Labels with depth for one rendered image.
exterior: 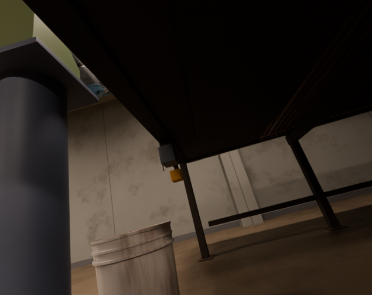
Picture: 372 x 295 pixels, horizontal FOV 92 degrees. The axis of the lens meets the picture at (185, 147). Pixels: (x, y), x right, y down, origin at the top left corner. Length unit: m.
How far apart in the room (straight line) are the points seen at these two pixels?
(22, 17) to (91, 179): 3.35
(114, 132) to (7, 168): 3.46
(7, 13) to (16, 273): 0.67
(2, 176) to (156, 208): 2.88
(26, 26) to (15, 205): 0.46
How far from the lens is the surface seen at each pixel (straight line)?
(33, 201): 0.53
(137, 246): 0.67
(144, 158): 3.51
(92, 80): 0.94
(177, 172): 1.35
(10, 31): 0.74
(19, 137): 0.58
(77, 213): 3.95
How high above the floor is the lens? 0.38
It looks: 20 degrees up
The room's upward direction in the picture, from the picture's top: 15 degrees counter-clockwise
